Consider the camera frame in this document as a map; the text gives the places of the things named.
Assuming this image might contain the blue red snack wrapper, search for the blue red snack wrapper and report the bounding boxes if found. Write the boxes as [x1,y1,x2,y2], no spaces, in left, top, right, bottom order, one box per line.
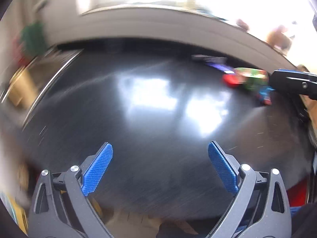
[222,67,273,105]

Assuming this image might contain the purple toothpaste tube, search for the purple toothpaste tube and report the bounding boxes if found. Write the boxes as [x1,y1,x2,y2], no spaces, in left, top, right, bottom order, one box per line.
[191,54,234,74]

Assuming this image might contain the yellow plastic mug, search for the yellow plastic mug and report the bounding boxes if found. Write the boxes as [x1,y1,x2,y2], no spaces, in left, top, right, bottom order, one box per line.
[8,67,38,110]

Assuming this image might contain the stainless steel sink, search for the stainless steel sink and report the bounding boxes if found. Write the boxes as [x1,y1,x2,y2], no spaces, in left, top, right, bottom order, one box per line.
[1,47,83,129]

